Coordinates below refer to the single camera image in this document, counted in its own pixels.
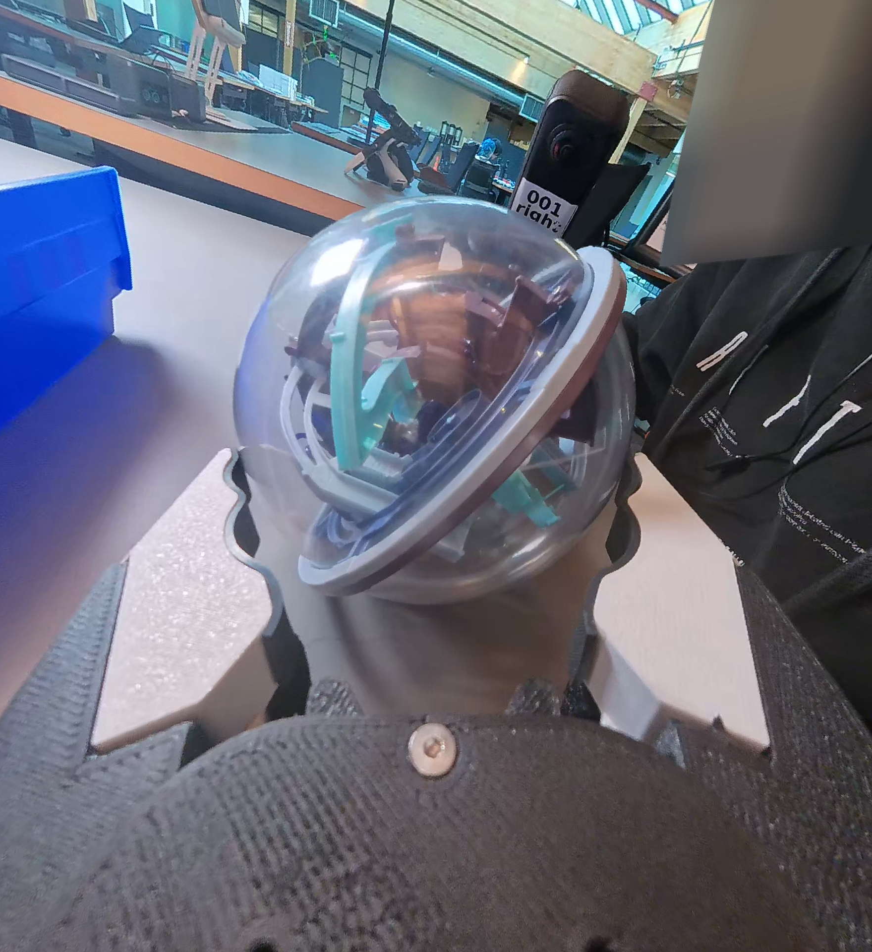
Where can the blue plastic bin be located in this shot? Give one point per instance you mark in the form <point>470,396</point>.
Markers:
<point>34,283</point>

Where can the clear plastic maze ball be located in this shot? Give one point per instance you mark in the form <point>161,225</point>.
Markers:
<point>436,402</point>

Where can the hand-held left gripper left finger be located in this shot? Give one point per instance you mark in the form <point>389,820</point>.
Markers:
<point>183,610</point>

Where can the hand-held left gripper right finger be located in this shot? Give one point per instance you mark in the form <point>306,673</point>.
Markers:
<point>681,610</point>

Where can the long wooden table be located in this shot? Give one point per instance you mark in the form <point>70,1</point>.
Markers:
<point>183,142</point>

